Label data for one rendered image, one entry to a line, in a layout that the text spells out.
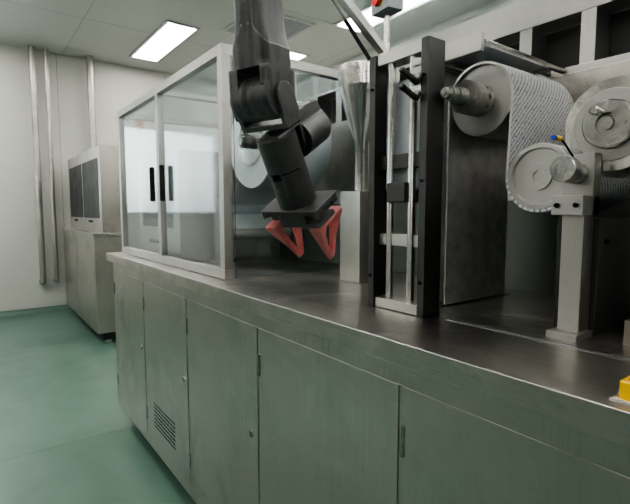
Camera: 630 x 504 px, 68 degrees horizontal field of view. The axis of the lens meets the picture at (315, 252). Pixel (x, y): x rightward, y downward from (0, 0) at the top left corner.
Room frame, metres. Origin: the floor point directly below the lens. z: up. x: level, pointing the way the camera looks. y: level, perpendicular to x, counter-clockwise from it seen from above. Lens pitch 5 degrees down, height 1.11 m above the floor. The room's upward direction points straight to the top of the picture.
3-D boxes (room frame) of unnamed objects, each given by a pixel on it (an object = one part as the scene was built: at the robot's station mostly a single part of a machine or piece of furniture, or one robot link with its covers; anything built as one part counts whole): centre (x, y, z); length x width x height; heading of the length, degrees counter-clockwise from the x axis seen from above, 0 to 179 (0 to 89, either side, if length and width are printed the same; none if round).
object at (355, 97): (1.41, -0.14, 1.18); 0.14 x 0.14 x 0.57
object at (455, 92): (0.92, -0.27, 1.33); 0.06 x 0.03 x 0.03; 126
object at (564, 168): (0.75, -0.40, 1.18); 0.04 x 0.02 x 0.04; 36
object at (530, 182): (0.93, -0.51, 1.17); 0.26 x 0.12 x 0.12; 126
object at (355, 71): (1.41, -0.14, 1.50); 0.14 x 0.14 x 0.06
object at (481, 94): (0.95, -0.31, 1.33); 0.06 x 0.06 x 0.06; 36
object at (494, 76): (1.04, -0.44, 1.33); 0.25 x 0.14 x 0.14; 126
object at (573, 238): (0.77, -0.43, 1.05); 0.06 x 0.05 x 0.31; 126
